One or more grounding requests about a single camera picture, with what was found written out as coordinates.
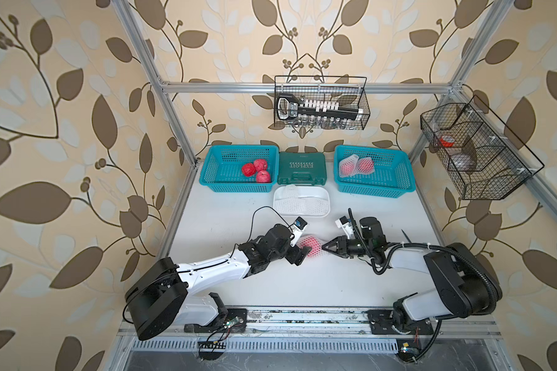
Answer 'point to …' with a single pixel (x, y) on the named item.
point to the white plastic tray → (322, 192)
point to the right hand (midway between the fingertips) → (324, 248)
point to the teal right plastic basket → (392, 176)
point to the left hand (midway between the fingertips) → (300, 238)
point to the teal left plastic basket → (240, 168)
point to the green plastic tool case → (302, 168)
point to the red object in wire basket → (447, 141)
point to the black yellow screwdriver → (409, 239)
